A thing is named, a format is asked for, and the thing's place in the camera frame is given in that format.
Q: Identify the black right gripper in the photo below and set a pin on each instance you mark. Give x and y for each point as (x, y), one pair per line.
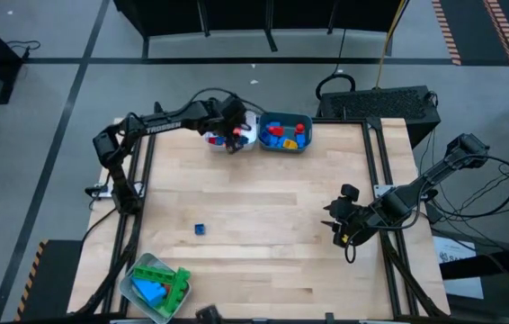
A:
(355, 220)

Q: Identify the light grey plastic bin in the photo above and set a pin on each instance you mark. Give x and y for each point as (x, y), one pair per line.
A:
(147, 258)

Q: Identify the small red toy block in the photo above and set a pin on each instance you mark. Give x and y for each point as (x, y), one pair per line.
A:
(237, 131)
(212, 140)

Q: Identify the white plastic bin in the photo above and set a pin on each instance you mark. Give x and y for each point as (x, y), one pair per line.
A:
(253, 123)

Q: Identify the small blue toy block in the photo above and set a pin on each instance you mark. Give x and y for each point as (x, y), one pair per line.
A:
(219, 140)
(244, 140)
(199, 229)

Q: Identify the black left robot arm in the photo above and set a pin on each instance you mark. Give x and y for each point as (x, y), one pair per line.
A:
(164, 126)

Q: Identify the medium red toy block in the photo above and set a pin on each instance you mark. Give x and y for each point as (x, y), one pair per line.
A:
(276, 131)
(300, 128)

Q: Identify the white floor scrap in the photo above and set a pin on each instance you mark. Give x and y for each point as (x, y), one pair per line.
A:
(254, 82)

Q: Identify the large red toy block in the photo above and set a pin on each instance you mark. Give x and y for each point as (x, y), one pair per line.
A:
(167, 288)

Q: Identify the white paper sheet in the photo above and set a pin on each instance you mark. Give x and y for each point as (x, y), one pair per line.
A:
(454, 261)

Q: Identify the black aluminium table frame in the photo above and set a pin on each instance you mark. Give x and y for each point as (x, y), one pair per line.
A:
(178, 148)

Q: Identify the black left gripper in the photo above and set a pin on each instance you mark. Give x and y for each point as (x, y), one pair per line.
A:
(232, 112)

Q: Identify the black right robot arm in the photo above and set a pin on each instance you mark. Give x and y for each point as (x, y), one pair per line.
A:
(405, 198)

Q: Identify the medium yellow toy block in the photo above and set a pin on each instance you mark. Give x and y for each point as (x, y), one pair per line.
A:
(289, 144)

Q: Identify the black desk beam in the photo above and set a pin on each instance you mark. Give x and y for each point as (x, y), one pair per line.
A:
(493, 265)

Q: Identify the large blue toy block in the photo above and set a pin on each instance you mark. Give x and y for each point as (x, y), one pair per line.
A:
(149, 290)

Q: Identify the medium blue toy block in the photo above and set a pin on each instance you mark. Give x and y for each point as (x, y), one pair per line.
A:
(274, 124)
(281, 140)
(265, 135)
(300, 140)
(274, 141)

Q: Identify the teal plastic bin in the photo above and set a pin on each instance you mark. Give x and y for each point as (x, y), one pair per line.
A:
(288, 121)

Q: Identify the black mat hazard-striped edge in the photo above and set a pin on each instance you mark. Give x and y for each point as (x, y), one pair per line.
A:
(56, 279)
(470, 27)

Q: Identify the black partition screen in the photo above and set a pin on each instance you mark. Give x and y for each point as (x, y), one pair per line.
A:
(236, 13)

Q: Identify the black computer case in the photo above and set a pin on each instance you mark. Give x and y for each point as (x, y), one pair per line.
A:
(378, 112)

